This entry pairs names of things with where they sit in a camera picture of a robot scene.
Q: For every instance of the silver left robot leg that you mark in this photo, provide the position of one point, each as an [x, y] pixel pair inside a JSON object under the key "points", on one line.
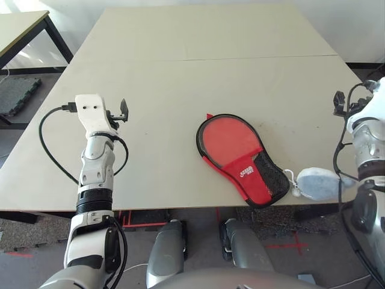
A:
{"points": [[165, 250]]}

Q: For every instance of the grey floor box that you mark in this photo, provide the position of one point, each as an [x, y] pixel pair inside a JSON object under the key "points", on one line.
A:
{"points": [[306, 277]]}

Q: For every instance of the grey robot torso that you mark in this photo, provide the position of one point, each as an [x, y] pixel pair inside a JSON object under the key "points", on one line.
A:
{"points": [[228, 281]]}

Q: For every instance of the black tripod stand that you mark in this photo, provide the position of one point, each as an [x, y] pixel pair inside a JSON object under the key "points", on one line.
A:
{"points": [[376, 72]]}

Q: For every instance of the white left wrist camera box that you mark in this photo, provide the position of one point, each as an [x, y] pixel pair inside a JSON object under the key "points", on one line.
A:
{"points": [[91, 114]]}

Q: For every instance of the black-framed side table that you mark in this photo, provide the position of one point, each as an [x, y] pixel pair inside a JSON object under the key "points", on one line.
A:
{"points": [[21, 30]]}

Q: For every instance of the black red paddle case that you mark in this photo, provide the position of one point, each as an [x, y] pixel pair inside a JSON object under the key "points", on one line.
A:
{"points": [[246, 177]]}

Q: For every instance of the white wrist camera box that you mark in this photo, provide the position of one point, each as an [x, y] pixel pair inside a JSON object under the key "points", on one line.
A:
{"points": [[376, 105], [91, 114]]}

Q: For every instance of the black foam floor mat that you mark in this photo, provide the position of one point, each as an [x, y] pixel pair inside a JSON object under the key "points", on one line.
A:
{"points": [[15, 96]]}

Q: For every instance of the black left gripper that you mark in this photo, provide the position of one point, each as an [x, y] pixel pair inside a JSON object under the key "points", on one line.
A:
{"points": [[115, 119]]}

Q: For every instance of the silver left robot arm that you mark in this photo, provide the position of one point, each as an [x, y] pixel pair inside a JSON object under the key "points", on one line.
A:
{"points": [[96, 168]]}

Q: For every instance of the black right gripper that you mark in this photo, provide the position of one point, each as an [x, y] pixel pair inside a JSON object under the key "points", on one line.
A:
{"points": [[362, 104]]}

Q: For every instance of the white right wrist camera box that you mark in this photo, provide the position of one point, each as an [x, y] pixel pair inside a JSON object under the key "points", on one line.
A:
{"points": [[376, 105]]}

